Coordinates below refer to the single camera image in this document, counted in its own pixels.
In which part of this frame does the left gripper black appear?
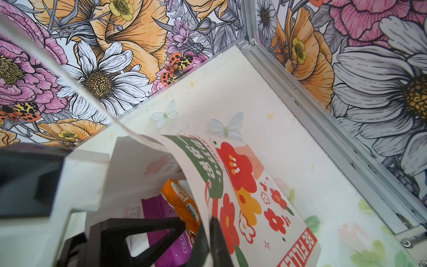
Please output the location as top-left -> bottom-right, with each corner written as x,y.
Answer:
0,142 -> 187,267

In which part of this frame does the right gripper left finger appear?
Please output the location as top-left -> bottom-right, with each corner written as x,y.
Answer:
183,223 -> 210,267

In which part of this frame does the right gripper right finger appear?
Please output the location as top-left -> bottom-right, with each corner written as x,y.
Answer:
210,217 -> 234,267

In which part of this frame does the magenta snack bag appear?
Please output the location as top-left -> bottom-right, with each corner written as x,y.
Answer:
141,195 -> 194,267

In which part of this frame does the large orange snack bag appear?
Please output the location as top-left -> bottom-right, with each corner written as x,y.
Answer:
161,179 -> 201,246

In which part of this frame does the white floral paper bag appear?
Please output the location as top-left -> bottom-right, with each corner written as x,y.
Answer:
0,16 -> 322,267

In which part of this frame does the right aluminium frame post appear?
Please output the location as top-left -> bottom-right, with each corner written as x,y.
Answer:
242,1 -> 427,267

